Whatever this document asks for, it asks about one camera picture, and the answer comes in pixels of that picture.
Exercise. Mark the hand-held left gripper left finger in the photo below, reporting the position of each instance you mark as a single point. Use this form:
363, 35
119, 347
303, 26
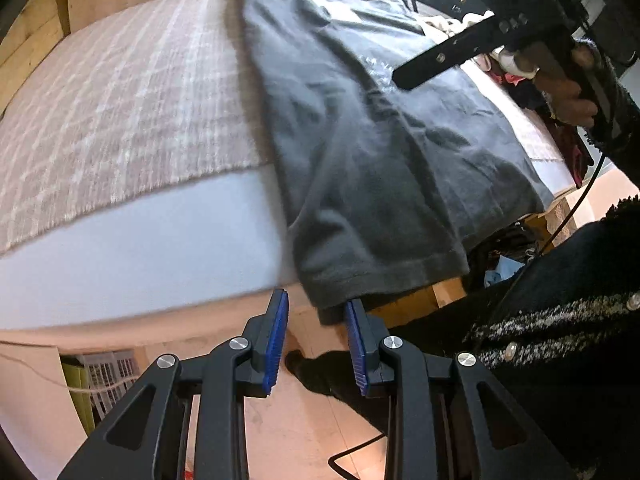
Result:
277, 340

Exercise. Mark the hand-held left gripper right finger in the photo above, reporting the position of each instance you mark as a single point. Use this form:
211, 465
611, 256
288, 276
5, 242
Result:
356, 345

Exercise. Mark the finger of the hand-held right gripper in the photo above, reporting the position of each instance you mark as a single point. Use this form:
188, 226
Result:
450, 55

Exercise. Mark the pile of clothes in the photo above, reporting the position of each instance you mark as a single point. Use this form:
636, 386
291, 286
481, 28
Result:
515, 80

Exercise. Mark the dark grey t-shirt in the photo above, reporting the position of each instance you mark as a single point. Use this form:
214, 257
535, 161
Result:
380, 160

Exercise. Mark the person's right forearm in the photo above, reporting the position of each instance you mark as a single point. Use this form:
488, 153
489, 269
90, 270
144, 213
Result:
622, 125

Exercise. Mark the person's right hand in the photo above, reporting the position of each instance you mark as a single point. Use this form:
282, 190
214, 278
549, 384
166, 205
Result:
565, 102

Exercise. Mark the person's leg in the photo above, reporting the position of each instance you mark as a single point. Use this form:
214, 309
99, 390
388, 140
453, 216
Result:
330, 380

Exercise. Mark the white laundry basket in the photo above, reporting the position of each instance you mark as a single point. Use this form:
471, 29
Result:
110, 375

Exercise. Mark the person's black tweed jacket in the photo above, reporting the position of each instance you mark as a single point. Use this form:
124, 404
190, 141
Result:
550, 285

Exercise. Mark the green storage box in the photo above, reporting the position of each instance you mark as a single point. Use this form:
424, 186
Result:
80, 390

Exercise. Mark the beige plaid blanket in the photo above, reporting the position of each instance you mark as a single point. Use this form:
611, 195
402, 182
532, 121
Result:
125, 110

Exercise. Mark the wooden plank panel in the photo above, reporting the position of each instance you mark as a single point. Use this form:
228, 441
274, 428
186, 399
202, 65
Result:
30, 25

